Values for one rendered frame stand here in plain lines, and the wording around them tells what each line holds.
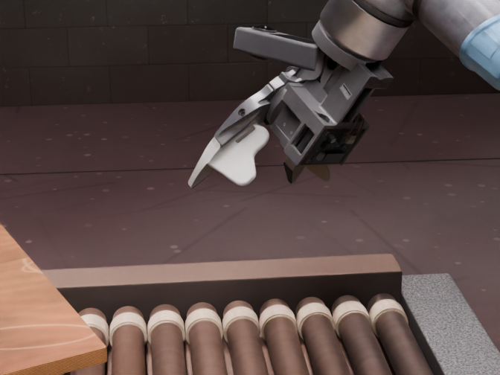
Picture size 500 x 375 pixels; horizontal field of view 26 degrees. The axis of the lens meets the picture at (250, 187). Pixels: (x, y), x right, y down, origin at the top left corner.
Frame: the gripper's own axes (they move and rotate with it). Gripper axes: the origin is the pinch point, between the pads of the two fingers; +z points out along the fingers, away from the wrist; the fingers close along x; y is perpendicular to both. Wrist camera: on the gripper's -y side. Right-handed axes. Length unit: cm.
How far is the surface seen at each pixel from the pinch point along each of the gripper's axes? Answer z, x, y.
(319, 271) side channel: 21.7, 33.6, -3.2
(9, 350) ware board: 23.2, -17.7, -0.2
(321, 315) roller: 23.0, 29.3, 3.1
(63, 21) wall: 193, 248, -308
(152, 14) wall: 170, 280, -288
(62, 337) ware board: 21.3, -12.4, 0.7
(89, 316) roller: 37.2, 7.6, -13.1
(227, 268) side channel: 28.0, 25.5, -10.7
